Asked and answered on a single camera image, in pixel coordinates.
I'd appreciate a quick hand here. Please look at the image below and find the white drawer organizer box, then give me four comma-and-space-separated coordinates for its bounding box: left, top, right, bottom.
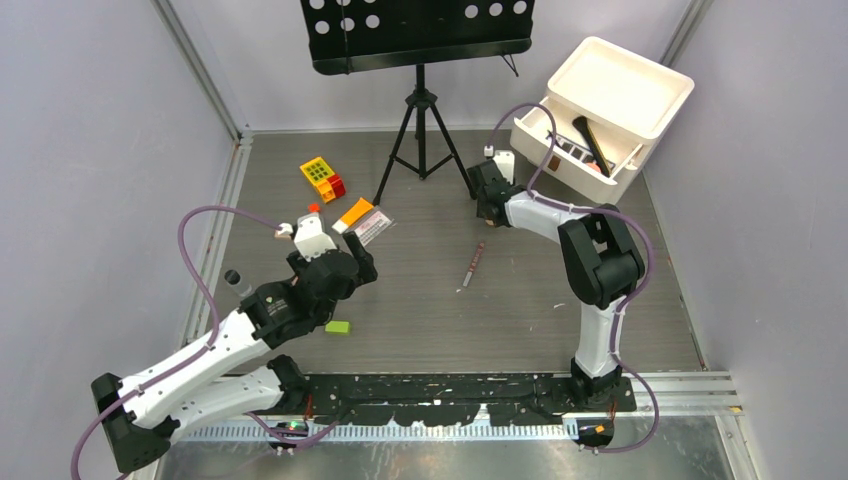
546, 36, 695, 174

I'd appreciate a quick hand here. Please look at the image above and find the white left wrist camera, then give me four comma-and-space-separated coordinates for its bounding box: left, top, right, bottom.
274, 213, 337, 262

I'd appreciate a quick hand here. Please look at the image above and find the clear false lashes pack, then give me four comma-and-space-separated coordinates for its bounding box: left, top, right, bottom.
353, 208, 394, 247

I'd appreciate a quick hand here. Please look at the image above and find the green rectangular block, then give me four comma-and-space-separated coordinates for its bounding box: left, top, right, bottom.
324, 320, 352, 335

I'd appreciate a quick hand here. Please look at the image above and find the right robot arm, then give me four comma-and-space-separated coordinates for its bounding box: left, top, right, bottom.
467, 159, 645, 411

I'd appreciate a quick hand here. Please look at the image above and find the clear small cup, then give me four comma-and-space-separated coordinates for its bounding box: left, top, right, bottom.
223, 269, 253, 298

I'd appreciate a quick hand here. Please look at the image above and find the white drawer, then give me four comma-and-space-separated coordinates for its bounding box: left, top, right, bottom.
510, 97, 648, 204

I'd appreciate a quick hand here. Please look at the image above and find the red orange toy block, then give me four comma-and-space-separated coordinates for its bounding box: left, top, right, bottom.
317, 174, 346, 204

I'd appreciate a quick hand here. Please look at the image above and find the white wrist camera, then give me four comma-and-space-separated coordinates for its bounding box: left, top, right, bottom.
483, 145, 515, 184
274, 213, 337, 262

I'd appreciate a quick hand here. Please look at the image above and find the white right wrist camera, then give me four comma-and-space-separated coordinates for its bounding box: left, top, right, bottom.
483, 145, 515, 184

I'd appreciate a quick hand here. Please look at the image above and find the yellow green toy block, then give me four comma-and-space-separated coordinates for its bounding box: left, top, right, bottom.
299, 156, 335, 186

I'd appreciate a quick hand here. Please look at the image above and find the black music stand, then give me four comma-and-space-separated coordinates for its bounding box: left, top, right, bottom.
300, 0, 535, 203

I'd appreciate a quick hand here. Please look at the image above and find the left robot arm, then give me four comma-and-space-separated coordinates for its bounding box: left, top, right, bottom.
91, 233, 378, 474

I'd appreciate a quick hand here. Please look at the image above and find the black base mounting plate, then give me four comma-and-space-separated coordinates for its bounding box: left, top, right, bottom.
262, 373, 636, 427

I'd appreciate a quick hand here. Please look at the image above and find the orange white tube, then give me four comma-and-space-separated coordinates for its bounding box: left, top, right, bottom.
332, 197, 374, 234

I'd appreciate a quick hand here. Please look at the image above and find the red silver lip pen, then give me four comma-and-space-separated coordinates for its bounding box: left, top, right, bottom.
461, 241, 486, 288

